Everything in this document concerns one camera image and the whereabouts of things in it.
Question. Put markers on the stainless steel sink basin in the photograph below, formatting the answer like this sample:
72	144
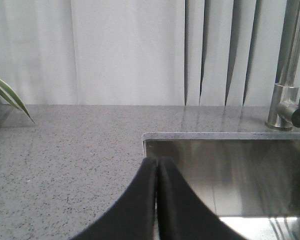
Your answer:
250	180

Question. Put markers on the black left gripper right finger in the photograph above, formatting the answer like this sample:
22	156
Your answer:
181	214

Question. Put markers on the stainless steel sink faucet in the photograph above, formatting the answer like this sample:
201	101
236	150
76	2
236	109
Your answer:
284	111

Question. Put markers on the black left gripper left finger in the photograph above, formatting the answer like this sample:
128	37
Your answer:
132	216

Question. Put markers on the white pleated curtain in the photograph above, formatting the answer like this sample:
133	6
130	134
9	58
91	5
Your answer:
145	52

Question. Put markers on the green striped plant leaf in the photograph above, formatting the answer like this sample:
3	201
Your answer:
10	96

